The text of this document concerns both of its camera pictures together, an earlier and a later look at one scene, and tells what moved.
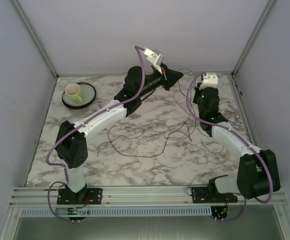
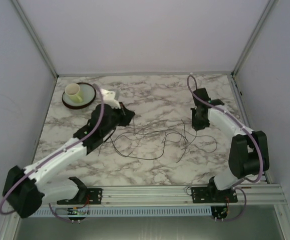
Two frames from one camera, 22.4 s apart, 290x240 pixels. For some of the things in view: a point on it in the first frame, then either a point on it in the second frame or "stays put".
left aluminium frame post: [41, 45] stays put
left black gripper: [170, 76] → [126, 114]
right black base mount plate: [207, 194] stays put
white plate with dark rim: [87, 94] stays put
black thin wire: [169, 139] → [172, 148]
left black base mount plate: [87, 196] stays put
